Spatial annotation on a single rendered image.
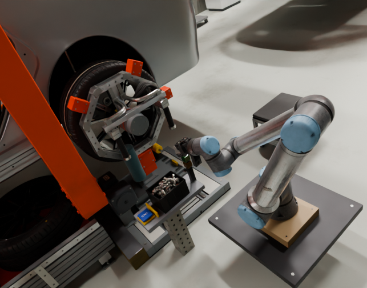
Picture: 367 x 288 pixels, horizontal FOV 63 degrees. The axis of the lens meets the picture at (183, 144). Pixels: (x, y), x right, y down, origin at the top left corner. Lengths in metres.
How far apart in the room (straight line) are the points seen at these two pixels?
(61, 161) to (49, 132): 0.17
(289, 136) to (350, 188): 1.38
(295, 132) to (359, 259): 1.17
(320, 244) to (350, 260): 0.36
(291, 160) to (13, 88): 1.18
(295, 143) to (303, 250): 0.77
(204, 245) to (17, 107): 1.39
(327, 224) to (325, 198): 0.18
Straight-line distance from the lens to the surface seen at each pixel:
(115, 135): 1.66
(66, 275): 2.20
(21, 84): 1.52
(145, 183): 2.36
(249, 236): 1.75
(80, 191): 1.79
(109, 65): 1.92
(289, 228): 1.70
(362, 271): 2.01
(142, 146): 2.05
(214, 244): 2.13
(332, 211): 1.85
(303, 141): 1.03
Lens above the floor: 1.72
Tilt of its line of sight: 35 degrees down
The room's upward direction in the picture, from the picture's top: 19 degrees counter-clockwise
